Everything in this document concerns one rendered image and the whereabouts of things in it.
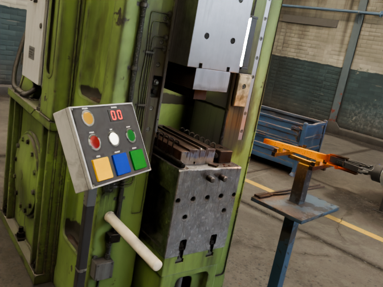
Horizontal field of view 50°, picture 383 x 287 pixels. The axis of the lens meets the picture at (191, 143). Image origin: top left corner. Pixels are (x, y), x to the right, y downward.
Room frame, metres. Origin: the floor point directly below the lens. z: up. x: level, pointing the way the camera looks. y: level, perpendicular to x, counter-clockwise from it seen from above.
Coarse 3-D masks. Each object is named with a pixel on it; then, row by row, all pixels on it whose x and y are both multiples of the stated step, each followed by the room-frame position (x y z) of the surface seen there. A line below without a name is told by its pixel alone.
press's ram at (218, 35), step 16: (192, 0) 1.83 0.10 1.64; (208, 0) 1.82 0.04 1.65; (224, 0) 1.87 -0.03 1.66; (240, 0) 1.93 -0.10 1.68; (176, 16) 1.91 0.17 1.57; (192, 16) 1.81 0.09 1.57; (208, 16) 1.83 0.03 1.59; (224, 16) 1.88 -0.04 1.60; (240, 16) 1.94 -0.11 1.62; (176, 32) 1.89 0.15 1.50; (192, 32) 1.80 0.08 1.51; (208, 32) 1.84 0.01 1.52; (224, 32) 1.89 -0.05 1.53; (240, 32) 1.95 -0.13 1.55; (176, 48) 1.87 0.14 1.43; (192, 48) 1.80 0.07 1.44; (208, 48) 1.85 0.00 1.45; (224, 48) 1.91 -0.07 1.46; (240, 48) 1.96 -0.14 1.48; (192, 64) 1.81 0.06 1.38; (208, 64) 1.86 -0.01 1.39; (224, 64) 1.92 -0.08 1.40
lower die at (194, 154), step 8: (160, 128) 2.16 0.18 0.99; (160, 136) 2.04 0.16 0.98; (176, 136) 2.04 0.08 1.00; (160, 144) 1.97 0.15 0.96; (168, 144) 1.92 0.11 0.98; (176, 144) 1.94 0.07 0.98; (184, 144) 1.93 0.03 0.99; (192, 144) 1.93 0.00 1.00; (168, 152) 1.90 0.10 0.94; (176, 152) 1.85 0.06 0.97; (184, 152) 1.83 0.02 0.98; (192, 152) 1.86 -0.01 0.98; (200, 152) 1.89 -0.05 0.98; (208, 152) 1.92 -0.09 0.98; (184, 160) 1.84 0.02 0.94; (192, 160) 1.87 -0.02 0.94; (200, 160) 1.90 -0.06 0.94; (208, 160) 1.93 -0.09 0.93
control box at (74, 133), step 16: (64, 112) 1.32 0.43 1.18; (80, 112) 1.35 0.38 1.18; (96, 112) 1.42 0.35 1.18; (112, 112) 1.49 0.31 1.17; (128, 112) 1.57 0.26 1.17; (64, 128) 1.32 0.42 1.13; (80, 128) 1.32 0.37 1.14; (96, 128) 1.39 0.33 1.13; (112, 128) 1.46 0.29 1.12; (128, 128) 1.53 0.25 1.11; (64, 144) 1.32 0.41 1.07; (80, 144) 1.29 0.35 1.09; (112, 144) 1.42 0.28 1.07; (128, 144) 1.50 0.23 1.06; (80, 160) 1.28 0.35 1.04; (128, 160) 1.46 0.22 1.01; (80, 176) 1.28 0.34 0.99; (128, 176) 1.43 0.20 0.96
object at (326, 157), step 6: (264, 138) 2.08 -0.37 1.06; (270, 144) 2.05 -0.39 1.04; (276, 144) 2.02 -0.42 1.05; (282, 144) 2.00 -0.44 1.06; (288, 144) 2.01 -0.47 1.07; (294, 150) 1.96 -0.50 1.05; (300, 150) 1.94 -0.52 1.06; (306, 150) 1.92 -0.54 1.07; (312, 156) 1.89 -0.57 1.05; (318, 156) 1.87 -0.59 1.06; (324, 156) 1.86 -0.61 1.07; (336, 156) 1.82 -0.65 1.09; (342, 156) 1.83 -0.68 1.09; (330, 162) 1.84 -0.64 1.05
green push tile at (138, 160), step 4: (132, 152) 1.49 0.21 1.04; (136, 152) 1.51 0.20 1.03; (140, 152) 1.53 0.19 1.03; (132, 156) 1.48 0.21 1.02; (136, 156) 1.50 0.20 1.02; (140, 156) 1.52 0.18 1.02; (132, 160) 1.47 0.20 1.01; (136, 160) 1.49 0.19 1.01; (140, 160) 1.51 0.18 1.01; (144, 160) 1.53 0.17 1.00; (132, 164) 1.47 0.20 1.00; (136, 164) 1.48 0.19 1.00; (140, 164) 1.50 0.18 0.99; (144, 164) 1.52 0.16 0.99; (136, 168) 1.47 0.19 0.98; (140, 168) 1.49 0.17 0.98
